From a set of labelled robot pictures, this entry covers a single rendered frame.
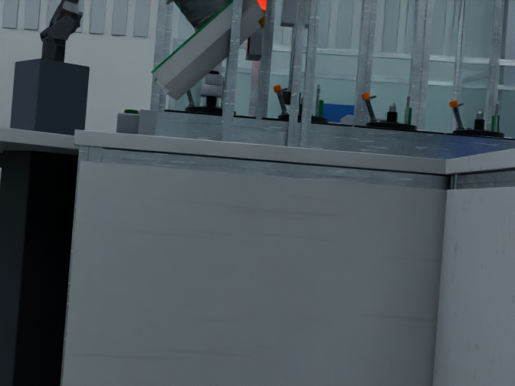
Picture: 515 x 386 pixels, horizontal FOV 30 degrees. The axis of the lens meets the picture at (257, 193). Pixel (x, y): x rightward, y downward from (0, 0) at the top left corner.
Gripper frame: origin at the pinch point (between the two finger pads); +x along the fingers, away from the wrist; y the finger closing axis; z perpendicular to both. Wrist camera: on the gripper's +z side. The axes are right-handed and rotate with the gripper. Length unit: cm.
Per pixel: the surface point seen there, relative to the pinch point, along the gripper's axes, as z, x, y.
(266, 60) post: 10.1, 10.2, 17.9
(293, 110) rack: 2.3, 27.3, -21.0
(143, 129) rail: -30.5, 8.0, -16.9
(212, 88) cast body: -9.0, 9.0, -2.2
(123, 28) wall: 18, -177, 813
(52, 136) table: -47, 2, -57
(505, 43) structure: 300, 87, 659
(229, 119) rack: -14, 21, -53
